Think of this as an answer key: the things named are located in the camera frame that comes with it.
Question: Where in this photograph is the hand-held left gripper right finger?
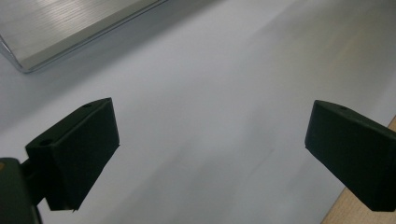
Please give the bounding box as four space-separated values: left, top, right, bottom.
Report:
304 99 396 213

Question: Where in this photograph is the silver metal tray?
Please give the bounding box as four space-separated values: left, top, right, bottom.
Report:
0 0 170 75

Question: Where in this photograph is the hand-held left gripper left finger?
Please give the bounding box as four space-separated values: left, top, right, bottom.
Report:
20 97 120 212

